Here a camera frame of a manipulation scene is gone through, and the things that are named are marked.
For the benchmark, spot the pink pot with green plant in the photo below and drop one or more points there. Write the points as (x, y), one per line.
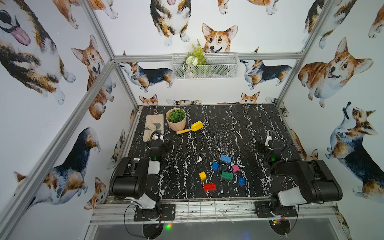
(176, 119)

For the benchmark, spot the white wire basket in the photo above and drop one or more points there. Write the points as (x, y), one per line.
(219, 66)

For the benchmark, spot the light blue long lego brick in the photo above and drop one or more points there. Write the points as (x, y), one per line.
(226, 159)

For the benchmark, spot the red long lego brick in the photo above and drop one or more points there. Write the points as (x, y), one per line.
(210, 187)

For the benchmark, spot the dark blue small lego brick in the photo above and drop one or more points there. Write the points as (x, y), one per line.
(241, 181)

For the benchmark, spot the green long lego brick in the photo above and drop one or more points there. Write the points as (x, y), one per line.
(227, 176)

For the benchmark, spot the beige work glove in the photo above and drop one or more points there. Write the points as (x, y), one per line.
(154, 123)

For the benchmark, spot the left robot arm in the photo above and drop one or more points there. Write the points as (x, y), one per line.
(130, 177)

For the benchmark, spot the yellow small lego brick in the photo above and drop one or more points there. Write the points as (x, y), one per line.
(202, 176)

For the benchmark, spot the yellow toy shovel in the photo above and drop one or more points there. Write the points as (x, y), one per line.
(195, 127)

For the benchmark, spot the green fern with white flower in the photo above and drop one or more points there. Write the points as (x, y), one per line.
(194, 61)

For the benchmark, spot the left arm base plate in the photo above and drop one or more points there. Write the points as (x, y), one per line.
(164, 212)

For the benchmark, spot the aluminium front rail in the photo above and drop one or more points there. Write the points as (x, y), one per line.
(183, 212)

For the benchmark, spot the pink small lego brick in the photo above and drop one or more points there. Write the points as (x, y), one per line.
(236, 168)

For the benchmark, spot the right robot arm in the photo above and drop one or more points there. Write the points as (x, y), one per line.
(315, 182)

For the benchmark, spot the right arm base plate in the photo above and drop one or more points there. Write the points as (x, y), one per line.
(268, 210)

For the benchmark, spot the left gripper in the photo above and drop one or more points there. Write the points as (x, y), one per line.
(156, 142)

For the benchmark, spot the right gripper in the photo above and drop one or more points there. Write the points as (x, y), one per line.
(262, 145)

